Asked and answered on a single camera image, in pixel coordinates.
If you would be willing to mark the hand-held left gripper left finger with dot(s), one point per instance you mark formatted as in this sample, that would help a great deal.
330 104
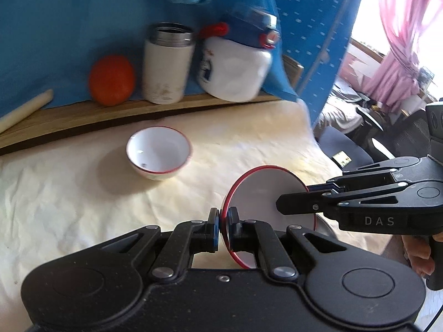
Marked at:
215 230

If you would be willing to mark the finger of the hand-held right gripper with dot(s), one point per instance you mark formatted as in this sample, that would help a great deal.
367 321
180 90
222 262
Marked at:
346 183
301 203

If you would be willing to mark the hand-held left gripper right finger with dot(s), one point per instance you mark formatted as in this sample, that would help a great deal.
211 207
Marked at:
232 230

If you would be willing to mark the white red-rimmed bowl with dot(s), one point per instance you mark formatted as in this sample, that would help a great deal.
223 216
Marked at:
263 193
155 148

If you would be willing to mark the person's right hand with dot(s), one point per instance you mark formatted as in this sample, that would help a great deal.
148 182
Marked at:
418 252

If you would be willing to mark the grey chair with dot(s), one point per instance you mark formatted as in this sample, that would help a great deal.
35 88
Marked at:
342 145

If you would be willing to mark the black mesh office chair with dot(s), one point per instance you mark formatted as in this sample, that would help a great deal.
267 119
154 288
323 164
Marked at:
405 138

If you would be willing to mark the cream paper table sheet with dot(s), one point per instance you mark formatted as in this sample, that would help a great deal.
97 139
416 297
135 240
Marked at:
86 197

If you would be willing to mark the blue white-dotted cloth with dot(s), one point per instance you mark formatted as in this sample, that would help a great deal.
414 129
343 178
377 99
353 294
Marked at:
311 41

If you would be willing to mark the white bottle with blue lid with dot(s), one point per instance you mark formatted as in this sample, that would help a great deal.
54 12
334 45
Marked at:
232 72

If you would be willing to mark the pink curtain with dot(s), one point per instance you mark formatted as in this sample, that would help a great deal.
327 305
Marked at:
405 41

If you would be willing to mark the white thermos cup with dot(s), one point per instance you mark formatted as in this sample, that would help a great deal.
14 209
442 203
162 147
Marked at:
166 72

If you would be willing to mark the wooden shelf board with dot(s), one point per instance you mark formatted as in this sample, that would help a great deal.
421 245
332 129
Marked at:
86 117

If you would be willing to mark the orange fruit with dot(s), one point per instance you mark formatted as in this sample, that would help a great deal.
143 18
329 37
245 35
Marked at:
112 79

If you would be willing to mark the cream rolling pin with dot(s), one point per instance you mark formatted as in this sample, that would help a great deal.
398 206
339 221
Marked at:
27 109

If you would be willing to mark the plain blue backdrop cloth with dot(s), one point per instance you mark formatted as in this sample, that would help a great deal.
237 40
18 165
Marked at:
69 24

